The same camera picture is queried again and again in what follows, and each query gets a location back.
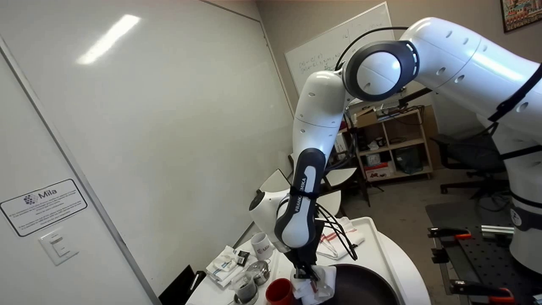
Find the white mug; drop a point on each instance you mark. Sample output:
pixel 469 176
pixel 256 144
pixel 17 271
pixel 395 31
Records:
pixel 263 249

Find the white plastic tray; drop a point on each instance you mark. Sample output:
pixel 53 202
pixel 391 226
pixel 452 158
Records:
pixel 383 248

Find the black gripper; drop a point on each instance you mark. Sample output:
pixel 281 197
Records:
pixel 307 259

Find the black orange clamp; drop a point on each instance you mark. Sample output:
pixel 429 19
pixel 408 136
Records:
pixel 449 232
pixel 479 290

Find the silver metal bar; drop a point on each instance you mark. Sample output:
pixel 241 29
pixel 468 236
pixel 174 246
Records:
pixel 496 229

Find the large white wall panel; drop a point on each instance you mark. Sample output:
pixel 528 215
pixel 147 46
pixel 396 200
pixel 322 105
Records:
pixel 169 141

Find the black robot platform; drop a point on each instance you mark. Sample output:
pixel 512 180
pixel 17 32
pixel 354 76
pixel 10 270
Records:
pixel 484 259

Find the dark grey box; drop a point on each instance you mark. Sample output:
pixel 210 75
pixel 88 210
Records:
pixel 408 159

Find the small dark grey object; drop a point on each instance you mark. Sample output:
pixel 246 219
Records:
pixel 242 258

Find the small metal cup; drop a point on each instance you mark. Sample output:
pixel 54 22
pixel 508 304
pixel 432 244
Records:
pixel 246 290
pixel 257 273

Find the white red striped towel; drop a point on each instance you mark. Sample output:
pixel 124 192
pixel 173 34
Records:
pixel 346 239
pixel 324 285

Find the red mug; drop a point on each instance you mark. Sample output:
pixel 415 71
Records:
pixel 280 293

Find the black office chair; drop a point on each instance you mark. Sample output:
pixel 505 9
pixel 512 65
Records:
pixel 471 154

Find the black boom stand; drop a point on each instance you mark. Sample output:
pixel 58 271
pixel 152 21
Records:
pixel 415 97

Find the wooden shelf unit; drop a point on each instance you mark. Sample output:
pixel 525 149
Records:
pixel 407 136

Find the white wall notice sign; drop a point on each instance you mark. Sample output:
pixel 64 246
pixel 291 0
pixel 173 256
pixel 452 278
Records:
pixel 42 207

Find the small black bracket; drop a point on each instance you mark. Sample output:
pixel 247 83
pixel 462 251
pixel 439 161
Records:
pixel 440 256

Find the red white carton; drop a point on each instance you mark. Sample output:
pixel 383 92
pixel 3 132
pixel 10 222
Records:
pixel 378 171

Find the black frying pan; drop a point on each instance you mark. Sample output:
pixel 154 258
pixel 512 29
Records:
pixel 366 288

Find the white light switch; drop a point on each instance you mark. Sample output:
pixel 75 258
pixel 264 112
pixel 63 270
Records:
pixel 58 248

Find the pile of white packets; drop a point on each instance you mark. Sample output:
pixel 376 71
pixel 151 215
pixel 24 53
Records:
pixel 224 268

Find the framed picture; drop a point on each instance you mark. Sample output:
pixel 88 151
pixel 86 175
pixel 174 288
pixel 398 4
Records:
pixel 522 14

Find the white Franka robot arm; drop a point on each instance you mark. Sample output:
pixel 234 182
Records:
pixel 315 124

